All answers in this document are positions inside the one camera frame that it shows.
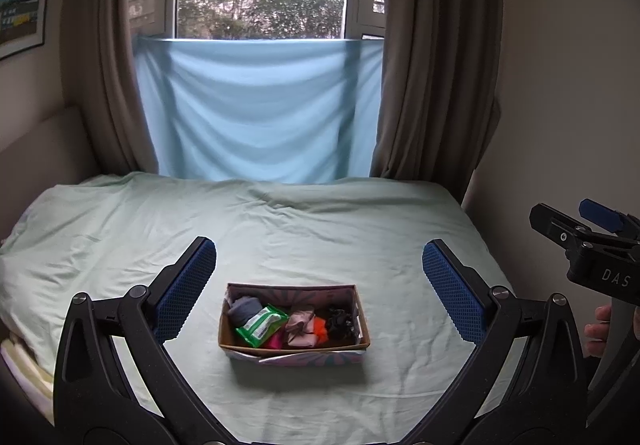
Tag patterned cardboard box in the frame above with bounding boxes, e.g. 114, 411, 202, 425
218, 282, 372, 368

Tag framed wall picture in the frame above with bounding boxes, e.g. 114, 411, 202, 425
0, 0, 56, 62

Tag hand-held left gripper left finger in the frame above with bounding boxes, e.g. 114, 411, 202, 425
52, 236, 236, 445

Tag green wet wipes packet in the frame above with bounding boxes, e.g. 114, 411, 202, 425
235, 305, 290, 347

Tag cream bedding edge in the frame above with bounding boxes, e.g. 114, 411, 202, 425
0, 332, 56, 408

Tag striped dark cloth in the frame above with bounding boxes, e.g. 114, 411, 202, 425
325, 315, 357, 340

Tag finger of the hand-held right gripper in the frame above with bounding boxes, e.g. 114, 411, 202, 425
579, 199, 640, 241
530, 203, 621, 256

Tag person's right hand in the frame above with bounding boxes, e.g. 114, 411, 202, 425
584, 303, 615, 359

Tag light blue hanging cloth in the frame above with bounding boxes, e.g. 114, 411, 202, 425
134, 36, 385, 184

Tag brown curtain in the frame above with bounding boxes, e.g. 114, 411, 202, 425
370, 0, 503, 188
62, 0, 187, 176

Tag grey socks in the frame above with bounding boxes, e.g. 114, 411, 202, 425
227, 296, 264, 327

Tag pink cloth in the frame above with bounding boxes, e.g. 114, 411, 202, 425
285, 307, 321, 349

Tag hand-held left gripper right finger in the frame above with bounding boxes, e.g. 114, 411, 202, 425
405, 238, 588, 445

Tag bed with green sheet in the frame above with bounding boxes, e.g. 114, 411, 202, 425
0, 171, 516, 445

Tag beige headboard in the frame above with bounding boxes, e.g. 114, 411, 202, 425
0, 105, 101, 246

